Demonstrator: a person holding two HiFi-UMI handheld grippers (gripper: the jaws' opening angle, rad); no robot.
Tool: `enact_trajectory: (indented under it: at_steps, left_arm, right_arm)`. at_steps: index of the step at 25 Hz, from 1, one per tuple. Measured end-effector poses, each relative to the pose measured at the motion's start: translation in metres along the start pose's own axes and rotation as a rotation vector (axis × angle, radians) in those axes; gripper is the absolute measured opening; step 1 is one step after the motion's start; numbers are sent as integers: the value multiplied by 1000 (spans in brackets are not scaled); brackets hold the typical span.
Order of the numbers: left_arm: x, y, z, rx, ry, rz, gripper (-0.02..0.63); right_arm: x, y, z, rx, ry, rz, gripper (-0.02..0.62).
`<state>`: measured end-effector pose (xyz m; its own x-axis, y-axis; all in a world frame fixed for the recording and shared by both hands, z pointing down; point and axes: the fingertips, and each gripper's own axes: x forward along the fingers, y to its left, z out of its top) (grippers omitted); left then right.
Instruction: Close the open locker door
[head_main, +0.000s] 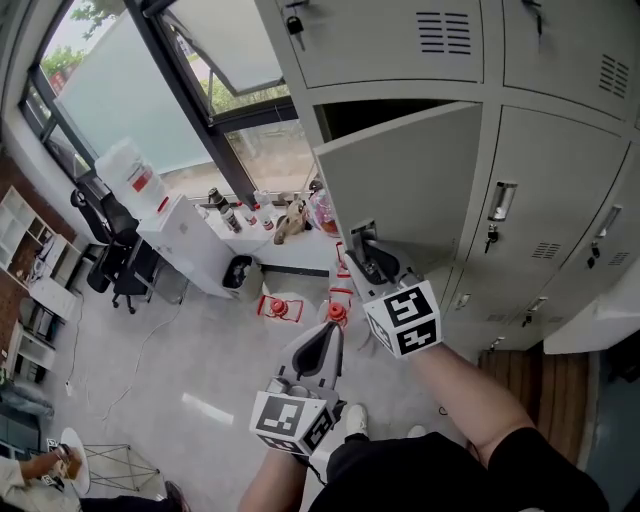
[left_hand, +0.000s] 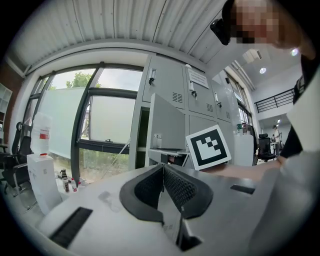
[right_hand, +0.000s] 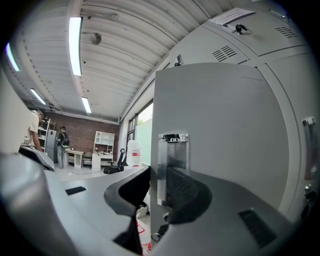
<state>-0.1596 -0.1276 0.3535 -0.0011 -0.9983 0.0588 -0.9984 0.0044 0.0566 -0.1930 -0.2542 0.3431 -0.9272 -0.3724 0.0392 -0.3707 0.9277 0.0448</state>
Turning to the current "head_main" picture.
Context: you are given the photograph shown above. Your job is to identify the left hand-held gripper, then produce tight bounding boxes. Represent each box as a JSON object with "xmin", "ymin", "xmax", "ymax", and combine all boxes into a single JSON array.
[{"xmin": 249, "ymin": 321, "xmax": 348, "ymax": 457}]

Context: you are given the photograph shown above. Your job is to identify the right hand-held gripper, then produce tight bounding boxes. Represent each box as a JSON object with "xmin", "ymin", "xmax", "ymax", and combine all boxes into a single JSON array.
[{"xmin": 344, "ymin": 239, "xmax": 444, "ymax": 360}]

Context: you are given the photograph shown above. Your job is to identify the grey locker door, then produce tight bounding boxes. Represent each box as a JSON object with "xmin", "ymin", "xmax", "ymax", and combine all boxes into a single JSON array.
[{"xmin": 312, "ymin": 101, "xmax": 484, "ymax": 267}]

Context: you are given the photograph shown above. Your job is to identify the grey metal locker cabinet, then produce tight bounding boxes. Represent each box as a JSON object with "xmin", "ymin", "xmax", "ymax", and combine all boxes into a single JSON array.
[{"xmin": 254, "ymin": 0, "xmax": 640, "ymax": 352}]

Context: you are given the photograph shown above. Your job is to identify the person's left forearm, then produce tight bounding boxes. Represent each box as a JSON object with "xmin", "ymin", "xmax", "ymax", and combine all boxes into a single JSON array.
[{"xmin": 238, "ymin": 446, "xmax": 307, "ymax": 512}]

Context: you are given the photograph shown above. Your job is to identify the person's right forearm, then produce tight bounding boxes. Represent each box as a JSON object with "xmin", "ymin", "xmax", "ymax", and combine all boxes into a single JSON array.
[{"xmin": 407, "ymin": 341, "xmax": 540, "ymax": 454}]

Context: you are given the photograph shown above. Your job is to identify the clear water jug red cap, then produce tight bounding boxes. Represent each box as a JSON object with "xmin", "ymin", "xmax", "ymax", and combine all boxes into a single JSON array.
[
  {"xmin": 333, "ymin": 241, "xmax": 354, "ymax": 281},
  {"xmin": 256, "ymin": 289, "xmax": 321, "ymax": 342},
  {"xmin": 317, "ymin": 287, "xmax": 362, "ymax": 351}
]

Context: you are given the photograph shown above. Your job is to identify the white left shoe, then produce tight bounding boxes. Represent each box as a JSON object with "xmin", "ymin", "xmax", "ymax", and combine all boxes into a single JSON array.
[{"xmin": 344, "ymin": 403, "xmax": 370, "ymax": 438}]

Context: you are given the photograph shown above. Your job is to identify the pink red patterned bag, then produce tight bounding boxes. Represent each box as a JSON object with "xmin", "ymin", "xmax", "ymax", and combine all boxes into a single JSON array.
[{"xmin": 307, "ymin": 188, "xmax": 338, "ymax": 238}]

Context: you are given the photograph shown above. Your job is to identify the brown plush toy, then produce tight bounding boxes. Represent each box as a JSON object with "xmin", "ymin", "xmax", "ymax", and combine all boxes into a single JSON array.
[{"xmin": 273, "ymin": 199, "xmax": 314, "ymax": 246}]

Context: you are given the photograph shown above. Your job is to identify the white trash bin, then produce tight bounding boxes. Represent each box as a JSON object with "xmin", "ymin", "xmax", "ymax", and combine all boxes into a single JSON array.
[{"xmin": 221, "ymin": 254, "xmax": 264, "ymax": 302}]

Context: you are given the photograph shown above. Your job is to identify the clear bottle red label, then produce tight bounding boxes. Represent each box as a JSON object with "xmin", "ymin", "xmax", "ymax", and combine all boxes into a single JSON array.
[{"xmin": 254, "ymin": 189, "xmax": 277, "ymax": 232}]

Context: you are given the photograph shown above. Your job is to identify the striped metal can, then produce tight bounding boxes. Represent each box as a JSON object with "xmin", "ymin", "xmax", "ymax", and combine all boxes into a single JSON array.
[{"xmin": 219, "ymin": 207, "xmax": 244, "ymax": 234}]

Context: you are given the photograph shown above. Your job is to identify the person's black clothes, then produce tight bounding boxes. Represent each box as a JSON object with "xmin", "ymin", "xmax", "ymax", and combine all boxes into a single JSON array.
[{"xmin": 309, "ymin": 427, "xmax": 609, "ymax": 512}]

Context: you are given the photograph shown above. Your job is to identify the wooden plank platform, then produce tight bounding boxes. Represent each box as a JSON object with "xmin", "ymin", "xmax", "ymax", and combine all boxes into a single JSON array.
[{"xmin": 477, "ymin": 344, "xmax": 604, "ymax": 469}]

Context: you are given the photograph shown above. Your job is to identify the black office chair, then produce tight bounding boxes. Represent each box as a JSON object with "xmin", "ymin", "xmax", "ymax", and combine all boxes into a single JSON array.
[{"xmin": 69, "ymin": 187, "xmax": 157, "ymax": 316}]

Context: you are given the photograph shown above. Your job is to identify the white round table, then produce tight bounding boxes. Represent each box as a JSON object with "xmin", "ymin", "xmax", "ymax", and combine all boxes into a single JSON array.
[{"xmin": 58, "ymin": 427, "xmax": 93, "ymax": 497}]

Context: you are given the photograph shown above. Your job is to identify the large water jug red label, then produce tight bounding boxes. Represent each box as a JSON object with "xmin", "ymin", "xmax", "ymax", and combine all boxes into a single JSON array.
[{"xmin": 94, "ymin": 137, "xmax": 172, "ymax": 222}]

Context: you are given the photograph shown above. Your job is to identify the frosted window sash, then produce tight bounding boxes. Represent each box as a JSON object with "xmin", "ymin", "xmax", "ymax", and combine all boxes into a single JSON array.
[{"xmin": 154, "ymin": 0, "xmax": 292, "ymax": 97}]

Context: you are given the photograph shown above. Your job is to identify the white shelf unit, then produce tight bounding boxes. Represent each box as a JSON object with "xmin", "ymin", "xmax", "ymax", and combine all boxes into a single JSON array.
[{"xmin": 0, "ymin": 187, "xmax": 84, "ymax": 322}]

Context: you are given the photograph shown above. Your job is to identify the white floor cable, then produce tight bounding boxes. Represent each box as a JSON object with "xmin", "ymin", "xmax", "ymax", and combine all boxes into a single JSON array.
[{"xmin": 101, "ymin": 294, "xmax": 185, "ymax": 422}]

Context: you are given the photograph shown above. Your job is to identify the black window frame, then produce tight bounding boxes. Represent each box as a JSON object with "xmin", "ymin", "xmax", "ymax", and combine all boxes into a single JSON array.
[{"xmin": 17, "ymin": 0, "xmax": 302, "ymax": 202}]

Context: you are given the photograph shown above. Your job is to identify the black wire frame stand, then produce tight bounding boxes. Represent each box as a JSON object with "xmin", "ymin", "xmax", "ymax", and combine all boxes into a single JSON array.
[{"xmin": 82, "ymin": 443, "xmax": 163, "ymax": 494}]

